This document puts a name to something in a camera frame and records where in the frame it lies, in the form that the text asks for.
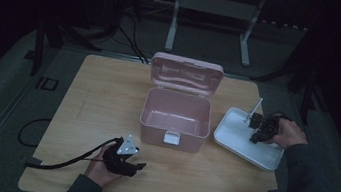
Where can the pink plastic storage box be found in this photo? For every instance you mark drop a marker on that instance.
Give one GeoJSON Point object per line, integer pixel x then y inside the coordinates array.
{"type": "Point", "coordinates": [172, 140]}

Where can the white plastic tray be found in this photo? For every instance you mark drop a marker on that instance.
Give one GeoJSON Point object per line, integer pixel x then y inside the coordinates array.
{"type": "Point", "coordinates": [236, 137]}

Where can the black stand with splayed legs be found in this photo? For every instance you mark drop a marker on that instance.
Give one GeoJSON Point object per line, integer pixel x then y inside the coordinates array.
{"type": "Point", "coordinates": [307, 91]}
{"type": "Point", "coordinates": [56, 34]}

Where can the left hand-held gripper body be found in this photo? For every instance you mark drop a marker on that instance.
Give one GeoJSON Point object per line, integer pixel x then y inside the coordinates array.
{"type": "Point", "coordinates": [118, 164]}

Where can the person's right hand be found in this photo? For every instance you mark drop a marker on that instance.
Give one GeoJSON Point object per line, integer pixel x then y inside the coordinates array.
{"type": "Point", "coordinates": [289, 134]}

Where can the person's left hand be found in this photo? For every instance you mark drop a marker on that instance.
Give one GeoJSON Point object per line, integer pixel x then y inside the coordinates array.
{"type": "Point", "coordinates": [100, 170]}

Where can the white metal stand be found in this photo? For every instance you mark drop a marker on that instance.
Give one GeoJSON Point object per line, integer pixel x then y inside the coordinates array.
{"type": "Point", "coordinates": [218, 6]}

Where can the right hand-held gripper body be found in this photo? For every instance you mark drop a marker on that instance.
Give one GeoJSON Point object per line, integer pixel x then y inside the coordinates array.
{"type": "Point", "coordinates": [270, 128]}

